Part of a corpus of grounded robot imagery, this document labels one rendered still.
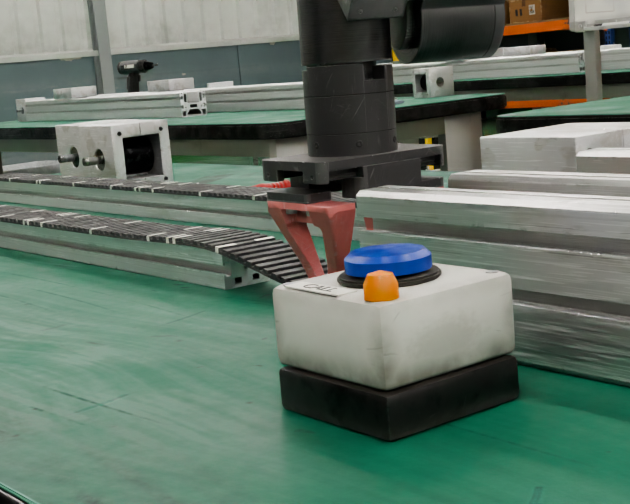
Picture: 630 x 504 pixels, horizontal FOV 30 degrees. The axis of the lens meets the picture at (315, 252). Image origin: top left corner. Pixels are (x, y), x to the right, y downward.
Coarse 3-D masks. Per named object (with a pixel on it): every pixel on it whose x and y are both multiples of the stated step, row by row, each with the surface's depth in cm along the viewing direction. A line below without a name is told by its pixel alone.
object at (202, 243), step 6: (228, 234) 90; (234, 234) 90; (240, 234) 90; (246, 234) 89; (252, 234) 89; (258, 234) 90; (198, 240) 88; (204, 240) 88; (210, 240) 88; (216, 240) 88; (222, 240) 88; (192, 246) 88; (198, 246) 88; (204, 246) 87
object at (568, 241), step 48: (384, 192) 66; (432, 192) 64; (480, 192) 62; (528, 192) 61; (576, 192) 64; (624, 192) 62; (384, 240) 67; (432, 240) 64; (480, 240) 62; (528, 240) 59; (576, 240) 57; (624, 240) 55; (528, 288) 58; (576, 288) 56; (624, 288) 54; (528, 336) 59; (576, 336) 57; (624, 336) 54; (624, 384) 55
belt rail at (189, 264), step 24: (0, 240) 121; (24, 240) 116; (48, 240) 113; (72, 240) 107; (96, 240) 103; (120, 240) 99; (96, 264) 104; (120, 264) 100; (144, 264) 97; (168, 264) 93; (192, 264) 92; (216, 264) 88; (240, 264) 88
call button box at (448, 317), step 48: (288, 288) 54; (336, 288) 53; (432, 288) 51; (480, 288) 52; (288, 336) 55; (336, 336) 52; (384, 336) 49; (432, 336) 51; (480, 336) 52; (288, 384) 55; (336, 384) 52; (384, 384) 50; (432, 384) 51; (480, 384) 53; (384, 432) 50
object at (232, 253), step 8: (272, 240) 87; (280, 240) 88; (232, 248) 85; (240, 248) 85; (248, 248) 86; (256, 248) 85; (264, 248) 85; (272, 248) 86; (280, 248) 86; (232, 256) 84
